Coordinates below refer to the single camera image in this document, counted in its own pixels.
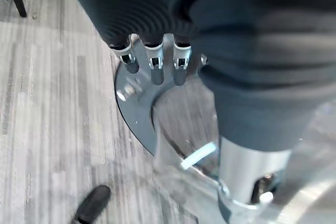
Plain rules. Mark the silver robot leg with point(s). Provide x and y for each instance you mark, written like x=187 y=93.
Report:
x=140 y=113

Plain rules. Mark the dark robot foot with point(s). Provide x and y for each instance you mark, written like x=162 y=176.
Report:
x=92 y=204

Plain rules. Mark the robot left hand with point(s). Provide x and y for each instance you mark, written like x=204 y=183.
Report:
x=236 y=51

